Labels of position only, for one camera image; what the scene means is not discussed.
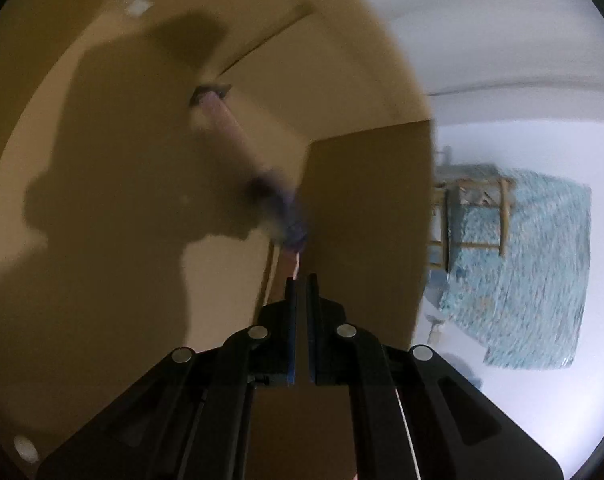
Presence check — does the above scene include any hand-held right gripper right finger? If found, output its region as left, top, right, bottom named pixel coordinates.
left=308, top=274, right=564, bottom=480

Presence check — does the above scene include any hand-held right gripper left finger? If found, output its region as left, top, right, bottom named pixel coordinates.
left=36, top=277, right=297, bottom=480

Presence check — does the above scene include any dark smart watch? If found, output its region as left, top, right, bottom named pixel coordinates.
left=189, top=80, right=310, bottom=281

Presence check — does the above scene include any brown cardboard box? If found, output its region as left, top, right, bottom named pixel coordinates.
left=0, top=0, right=437, bottom=480

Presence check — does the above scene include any wooden chair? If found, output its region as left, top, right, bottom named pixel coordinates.
left=431, top=160, right=515, bottom=272

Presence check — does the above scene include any blue patterned hanging cloth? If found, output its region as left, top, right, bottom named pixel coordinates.
left=439, top=167, right=593, bottom=371

